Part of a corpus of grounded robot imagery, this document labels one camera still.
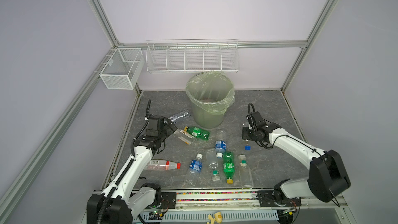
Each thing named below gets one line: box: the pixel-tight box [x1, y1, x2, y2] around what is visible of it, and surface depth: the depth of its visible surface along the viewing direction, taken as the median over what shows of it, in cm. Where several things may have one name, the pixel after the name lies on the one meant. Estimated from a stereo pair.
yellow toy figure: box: [206, 211, 223, 224], surface depth 69 cm
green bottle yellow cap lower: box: [222, 151, 235, 185], surface depth 81 cm
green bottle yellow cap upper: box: [183, 126, 210, 141], surface depth 94 cm
